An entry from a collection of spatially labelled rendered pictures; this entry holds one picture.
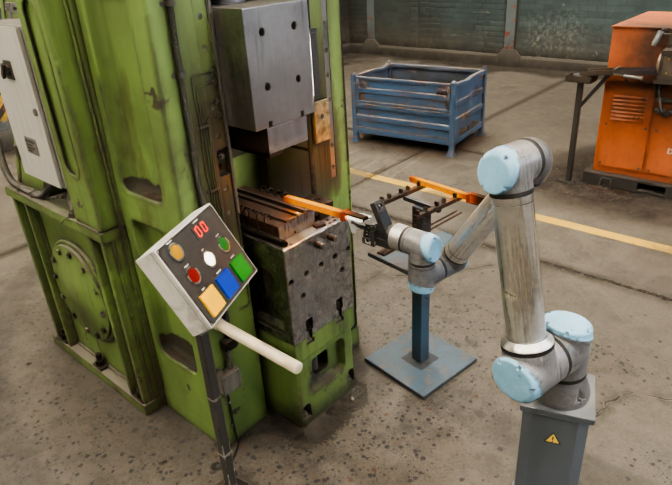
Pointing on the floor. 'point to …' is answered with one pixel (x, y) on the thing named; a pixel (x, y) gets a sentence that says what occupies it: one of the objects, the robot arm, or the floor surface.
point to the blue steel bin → (419, 103)
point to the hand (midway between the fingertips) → (349, 215)
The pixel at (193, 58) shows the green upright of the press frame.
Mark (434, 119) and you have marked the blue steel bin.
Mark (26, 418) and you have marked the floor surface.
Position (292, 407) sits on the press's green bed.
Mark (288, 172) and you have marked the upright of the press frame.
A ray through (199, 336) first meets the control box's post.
